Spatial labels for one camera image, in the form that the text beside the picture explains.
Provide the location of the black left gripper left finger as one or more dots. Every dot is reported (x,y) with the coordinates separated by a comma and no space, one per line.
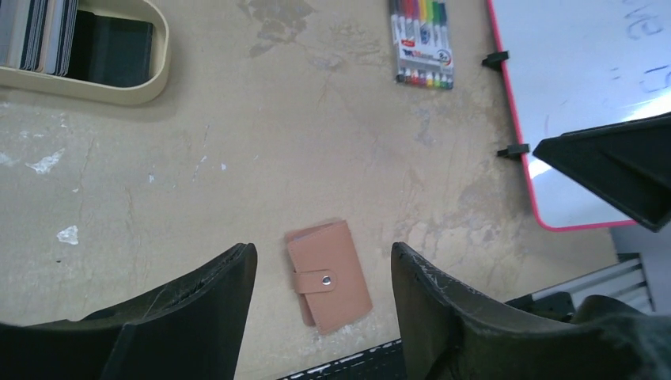
(189,328)

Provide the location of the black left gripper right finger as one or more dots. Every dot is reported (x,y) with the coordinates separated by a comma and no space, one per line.
(450,330)

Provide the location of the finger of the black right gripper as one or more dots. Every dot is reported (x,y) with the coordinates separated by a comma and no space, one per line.
(625,164)

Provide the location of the pink leather card holder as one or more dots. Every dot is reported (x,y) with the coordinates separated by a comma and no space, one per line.
(328,277)

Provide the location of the stack of grey cards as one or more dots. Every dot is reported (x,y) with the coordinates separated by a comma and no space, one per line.
(38,35)

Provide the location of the pink framed whiteboard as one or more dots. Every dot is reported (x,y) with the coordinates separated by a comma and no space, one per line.
(574,65)

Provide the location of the pack of coloured markers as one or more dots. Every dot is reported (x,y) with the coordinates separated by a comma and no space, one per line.
(420,40)

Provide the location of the beige oval plastic tray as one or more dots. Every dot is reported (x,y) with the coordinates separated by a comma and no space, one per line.
(120,55)

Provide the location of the aluminium frame rail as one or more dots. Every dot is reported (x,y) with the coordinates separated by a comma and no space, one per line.
(624,281)

